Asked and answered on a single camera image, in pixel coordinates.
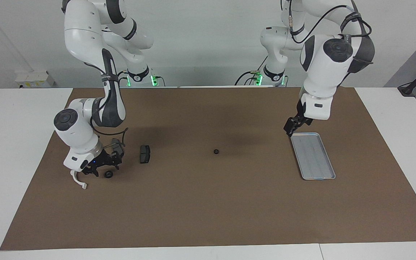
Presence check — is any silver metal tray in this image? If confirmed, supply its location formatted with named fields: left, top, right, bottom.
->
left=290, top=133, right=336, bottom=180

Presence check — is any elongated dark grey brake pad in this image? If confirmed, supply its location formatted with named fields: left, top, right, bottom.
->
left=111, top=138, right=125, bottom=158

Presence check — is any rectangular dark grey brake pad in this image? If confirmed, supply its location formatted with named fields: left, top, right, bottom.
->
left=139, top=145, right=151, bottom=164

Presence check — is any brown table mat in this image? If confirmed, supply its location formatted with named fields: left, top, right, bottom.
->
left=0, top=87, right=416, bottom=251

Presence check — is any white half ring clamp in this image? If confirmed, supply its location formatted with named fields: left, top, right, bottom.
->
left=70, top=170, right=87, bottom=190

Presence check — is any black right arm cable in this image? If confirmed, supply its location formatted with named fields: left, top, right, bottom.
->
left=83, top=61, right=129, bottom=146

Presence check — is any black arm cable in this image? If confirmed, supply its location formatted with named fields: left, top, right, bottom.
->
left=287, top=0, right=374, bottom=67
left=83, top=61, right=129, bottom=146

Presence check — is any black base cable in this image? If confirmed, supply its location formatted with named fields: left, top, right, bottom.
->
left=115, top=70, right=128, bottom=87
left=234, top=54, right=268, bottom=87

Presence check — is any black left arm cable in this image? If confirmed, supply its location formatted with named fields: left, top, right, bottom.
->
left=287, top=0, right=374, bottom=67

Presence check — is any white wall socket box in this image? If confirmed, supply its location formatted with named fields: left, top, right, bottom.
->
left=15, top=70, right=55, bottom=88

